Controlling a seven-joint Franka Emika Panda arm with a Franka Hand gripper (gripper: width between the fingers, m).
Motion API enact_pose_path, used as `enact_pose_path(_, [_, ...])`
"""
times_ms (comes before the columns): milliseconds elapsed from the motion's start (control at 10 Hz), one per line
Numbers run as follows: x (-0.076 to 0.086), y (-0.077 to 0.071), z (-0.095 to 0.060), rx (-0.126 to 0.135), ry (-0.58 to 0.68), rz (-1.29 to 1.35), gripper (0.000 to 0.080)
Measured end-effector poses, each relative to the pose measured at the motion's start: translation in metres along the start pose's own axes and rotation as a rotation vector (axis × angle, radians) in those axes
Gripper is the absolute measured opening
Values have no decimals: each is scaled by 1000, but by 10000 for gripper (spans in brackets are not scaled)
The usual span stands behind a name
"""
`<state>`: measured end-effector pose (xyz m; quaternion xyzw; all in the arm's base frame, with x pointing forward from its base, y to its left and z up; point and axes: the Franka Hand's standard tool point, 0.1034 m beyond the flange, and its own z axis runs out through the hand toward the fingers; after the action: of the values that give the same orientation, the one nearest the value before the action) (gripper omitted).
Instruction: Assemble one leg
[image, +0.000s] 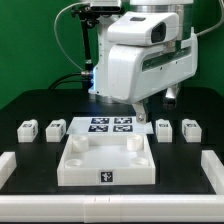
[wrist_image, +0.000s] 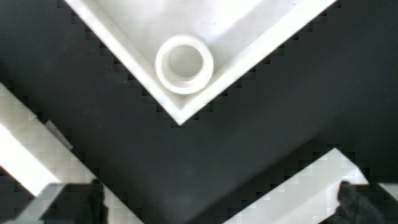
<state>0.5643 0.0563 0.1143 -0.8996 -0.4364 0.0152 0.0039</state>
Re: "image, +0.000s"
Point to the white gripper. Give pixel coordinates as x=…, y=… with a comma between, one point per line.
x=135, y=73

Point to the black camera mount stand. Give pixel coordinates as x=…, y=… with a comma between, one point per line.
x=89, y=15

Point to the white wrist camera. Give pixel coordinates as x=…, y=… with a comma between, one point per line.
x=144, y=29

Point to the white sheet with markers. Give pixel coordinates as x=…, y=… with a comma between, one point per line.
x=128, y=124

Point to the white square table top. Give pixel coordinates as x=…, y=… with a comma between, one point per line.
x=106, y=159

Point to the white obstacle fence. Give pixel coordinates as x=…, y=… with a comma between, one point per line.
x=122, y=208

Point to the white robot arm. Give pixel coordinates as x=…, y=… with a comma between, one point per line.
x=145, y=46

